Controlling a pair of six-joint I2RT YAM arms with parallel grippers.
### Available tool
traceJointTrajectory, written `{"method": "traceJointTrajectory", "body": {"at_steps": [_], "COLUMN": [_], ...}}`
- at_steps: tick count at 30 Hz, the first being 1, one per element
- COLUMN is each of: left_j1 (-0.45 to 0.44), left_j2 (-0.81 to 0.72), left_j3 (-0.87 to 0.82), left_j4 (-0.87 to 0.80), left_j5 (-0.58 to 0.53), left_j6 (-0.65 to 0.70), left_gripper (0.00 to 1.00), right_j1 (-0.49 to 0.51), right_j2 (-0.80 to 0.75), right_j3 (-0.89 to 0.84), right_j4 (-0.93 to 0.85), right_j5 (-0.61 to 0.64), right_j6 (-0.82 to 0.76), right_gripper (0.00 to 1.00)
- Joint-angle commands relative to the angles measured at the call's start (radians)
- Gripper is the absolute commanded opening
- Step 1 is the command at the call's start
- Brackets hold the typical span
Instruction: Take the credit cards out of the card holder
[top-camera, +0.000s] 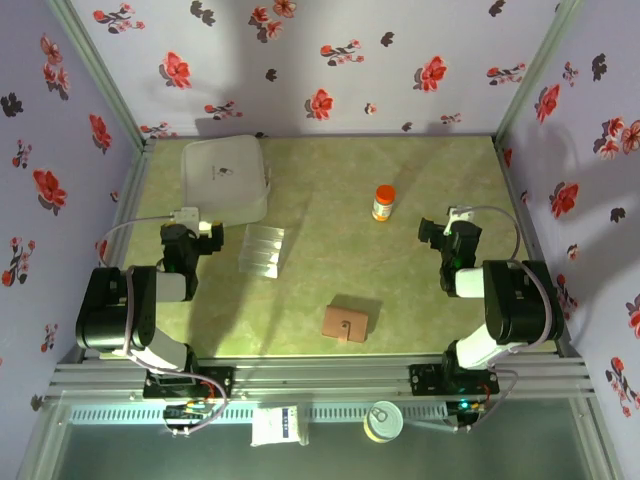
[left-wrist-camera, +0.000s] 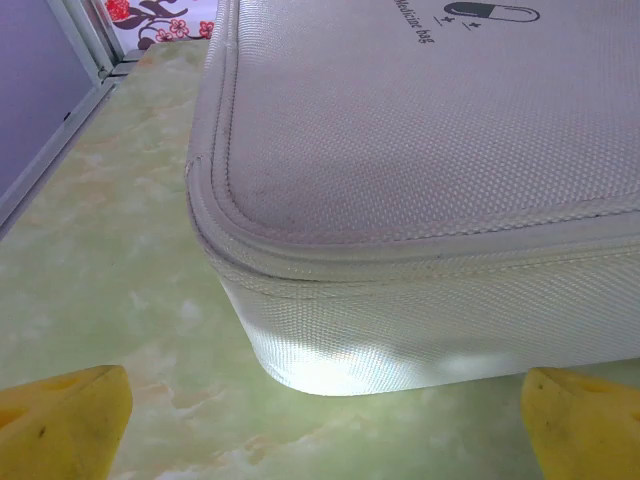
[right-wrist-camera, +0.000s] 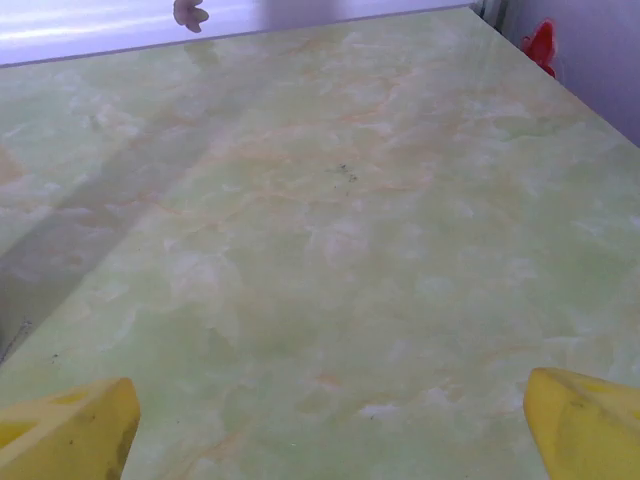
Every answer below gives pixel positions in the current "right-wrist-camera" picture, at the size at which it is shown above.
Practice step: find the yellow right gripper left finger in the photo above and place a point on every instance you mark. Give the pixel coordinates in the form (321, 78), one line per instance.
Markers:
(65, 435)

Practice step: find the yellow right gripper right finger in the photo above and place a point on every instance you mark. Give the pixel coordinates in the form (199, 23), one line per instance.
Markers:
(590, 430)

